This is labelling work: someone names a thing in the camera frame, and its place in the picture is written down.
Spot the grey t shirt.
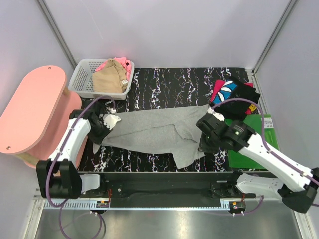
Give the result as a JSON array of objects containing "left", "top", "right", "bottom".
[{"left": 101, "top": 105, "right": 209, "bottom": 169}]

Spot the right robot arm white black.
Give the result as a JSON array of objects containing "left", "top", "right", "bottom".
[{"left": 196, "top": 113, "right": 319, "bottom": 213}]

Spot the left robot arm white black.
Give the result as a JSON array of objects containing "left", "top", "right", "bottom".
[{"left": 36, "top": 103, "right": 121, "bottom": 199}]

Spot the green folding board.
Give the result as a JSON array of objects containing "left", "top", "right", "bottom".
[{"left": 228, "top": 114, "right": 279, "bottom": 171}]

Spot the black printed folded t shirt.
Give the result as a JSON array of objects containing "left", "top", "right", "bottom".
[{"left": 210, "top": 77, "right": 260, "bottom": 121}]

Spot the white plastic laundry basket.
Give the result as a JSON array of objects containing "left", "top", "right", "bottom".
[{"left": 68, "top": 59, "right": 135, "bottom": 100}]

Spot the beige t shirt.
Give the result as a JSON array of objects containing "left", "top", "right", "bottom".
[{"left": 92, "top": 58, "right": 128, "bottom": 93}]

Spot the pink oval tiered shelf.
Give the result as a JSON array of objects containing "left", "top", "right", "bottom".
[{"left": 0, "top": 65, "right": 82, "bottom": 168}]

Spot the pink t shirt in basket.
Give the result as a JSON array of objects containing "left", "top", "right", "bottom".
[{"left": 95, "top": 57, "right": 132, "bottom": 80}]

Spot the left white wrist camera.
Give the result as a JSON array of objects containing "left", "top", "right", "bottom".
[{"left": 103, "top": 114, "right": 121, "bottom": 131}]

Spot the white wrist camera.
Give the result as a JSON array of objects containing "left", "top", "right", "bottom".
[
  {"left": 207, "top": 107, "right": 225, "bottom": 121},
  {"left": 103, "top": 114, "right": 121, "bottom": 131}
]

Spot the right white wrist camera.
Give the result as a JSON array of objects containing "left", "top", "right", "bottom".
[{"left": 207, "top": 107, "right": 225, "bottom": 121}]

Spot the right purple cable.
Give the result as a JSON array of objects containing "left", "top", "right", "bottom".
[{"left": 208, "top": 97, "right": 319, "bottom": 216}]

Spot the purple cable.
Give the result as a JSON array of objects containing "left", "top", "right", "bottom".
[
  {"left": 46, "top": 94, "right": 116, "bottom": 237},
  {"left": 208, "top": 97, "right": 319, "bottom": 216}
]

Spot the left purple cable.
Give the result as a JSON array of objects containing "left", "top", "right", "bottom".
[{"left": 46, "top": 94, "right": 116, "bottom": 237}]

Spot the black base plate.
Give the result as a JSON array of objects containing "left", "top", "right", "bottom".
[{"left": 82, "top": 172, "right": 244, "bottom": 200}]

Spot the aluminium front rail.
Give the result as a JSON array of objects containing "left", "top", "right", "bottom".
[{"left": 32, "top": 194, "right": 305, "bottom": 210}]

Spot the left aluminium frame post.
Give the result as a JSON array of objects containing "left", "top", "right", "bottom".
[{"left": 35, "top": 0, "right": 77, "bottom": 70}]

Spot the aluminium frame post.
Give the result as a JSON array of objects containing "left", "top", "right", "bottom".
[
  {"left": 252, "top": 0, "right": 299, "bottom": 75},
  {"left": 35, "top": 0, "right": 77, "bottom": 70}
]

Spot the right aluminium frame post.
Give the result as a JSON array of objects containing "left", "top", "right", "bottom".
[{"left": 252, "top": 0, "right": 299, "bottom": 75}]

